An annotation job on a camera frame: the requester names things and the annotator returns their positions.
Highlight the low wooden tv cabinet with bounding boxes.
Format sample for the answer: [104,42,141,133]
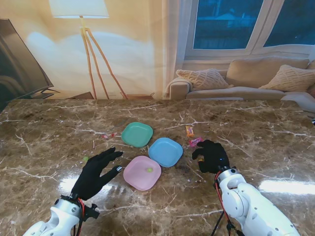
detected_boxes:
[66,91,95,100]

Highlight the cream knitted cushion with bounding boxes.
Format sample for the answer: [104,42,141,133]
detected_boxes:
[175,68,229,91]
[259,64,315,92]

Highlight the red black arm cables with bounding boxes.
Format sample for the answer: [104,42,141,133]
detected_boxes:
[209,171,246,236]
[72,198,86,236]

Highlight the flat screen television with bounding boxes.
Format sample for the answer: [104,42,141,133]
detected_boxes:
[0,18,61,106]

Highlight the pink red candy packet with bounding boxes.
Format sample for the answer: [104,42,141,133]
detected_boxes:
[189,137,204,148]

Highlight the white framed window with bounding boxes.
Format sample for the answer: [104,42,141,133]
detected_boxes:
[184,0,315,59]

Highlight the beige sofa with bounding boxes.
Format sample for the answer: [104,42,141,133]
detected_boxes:
[166,58,315,116]

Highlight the blue square plastic dish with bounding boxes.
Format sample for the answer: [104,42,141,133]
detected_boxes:
[148,137,184,168]

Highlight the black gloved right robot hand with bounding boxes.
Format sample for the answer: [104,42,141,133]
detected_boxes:
[191,139,230,174]

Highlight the green square plastic dish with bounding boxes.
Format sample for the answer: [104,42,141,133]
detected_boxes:
[121,122,154,148]

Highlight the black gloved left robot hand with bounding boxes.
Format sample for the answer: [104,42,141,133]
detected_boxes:
[71,147,124,201]

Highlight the pink square plastic dish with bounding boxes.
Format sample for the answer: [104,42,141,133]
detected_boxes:
[123,155,162,191]

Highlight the cream throw blanket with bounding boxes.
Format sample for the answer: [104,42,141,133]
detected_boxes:
[164,77,194,96]

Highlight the red black left arm cables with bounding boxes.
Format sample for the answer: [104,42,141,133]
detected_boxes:
[72,198,86,236]

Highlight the red black right arm cables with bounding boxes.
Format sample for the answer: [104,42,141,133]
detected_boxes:
[209,171,246,236]

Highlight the wooden tripod floor lamp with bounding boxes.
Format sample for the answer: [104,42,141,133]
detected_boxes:
[48,0,128,100]

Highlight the sheer white curtain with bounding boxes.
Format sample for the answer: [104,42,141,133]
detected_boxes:
[161,0,195,99]

